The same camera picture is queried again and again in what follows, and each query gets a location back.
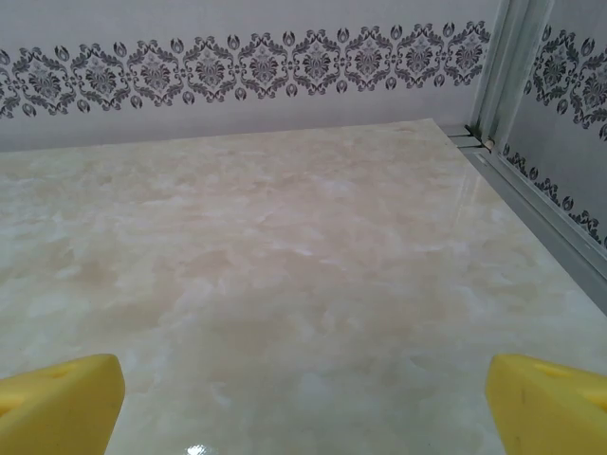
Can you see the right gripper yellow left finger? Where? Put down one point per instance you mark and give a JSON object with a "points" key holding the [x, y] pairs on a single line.
{"points": [[61, 412]]}

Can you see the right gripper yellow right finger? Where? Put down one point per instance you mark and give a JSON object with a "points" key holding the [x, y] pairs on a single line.
{"points": [[555, 417]]}

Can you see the aluminium side rail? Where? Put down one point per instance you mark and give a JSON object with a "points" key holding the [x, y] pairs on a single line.
{"points": [[521, 194]]}

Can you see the aluminium frame post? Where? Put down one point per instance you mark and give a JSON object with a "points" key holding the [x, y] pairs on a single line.
{"points": [[512, 61]]}

